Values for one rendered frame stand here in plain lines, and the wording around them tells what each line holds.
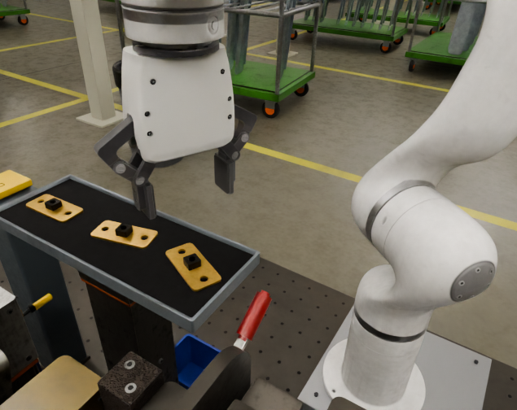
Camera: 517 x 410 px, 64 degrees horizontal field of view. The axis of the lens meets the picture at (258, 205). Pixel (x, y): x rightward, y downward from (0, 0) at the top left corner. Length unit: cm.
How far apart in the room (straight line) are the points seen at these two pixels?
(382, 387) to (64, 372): 51
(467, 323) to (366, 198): 170
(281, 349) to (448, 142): 64
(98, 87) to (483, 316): 345
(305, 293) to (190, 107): 84
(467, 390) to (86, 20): 372
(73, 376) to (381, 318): 43
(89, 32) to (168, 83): 368
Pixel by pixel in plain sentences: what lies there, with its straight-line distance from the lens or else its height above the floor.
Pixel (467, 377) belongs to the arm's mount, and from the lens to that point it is 96.
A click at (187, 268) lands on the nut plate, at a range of 52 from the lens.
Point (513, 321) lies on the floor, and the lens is 240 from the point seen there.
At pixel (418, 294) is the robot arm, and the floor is 113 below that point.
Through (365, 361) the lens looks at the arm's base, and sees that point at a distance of 77.
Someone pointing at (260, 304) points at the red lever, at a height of 115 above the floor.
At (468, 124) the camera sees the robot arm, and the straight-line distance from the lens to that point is 56.
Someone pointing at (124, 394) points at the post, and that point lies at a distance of 50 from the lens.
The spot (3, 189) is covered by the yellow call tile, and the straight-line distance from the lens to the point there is 76.
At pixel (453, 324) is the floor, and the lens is 224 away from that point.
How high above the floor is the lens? 150
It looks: 33 degrees down
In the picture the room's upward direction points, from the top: 2 degrees clockwise
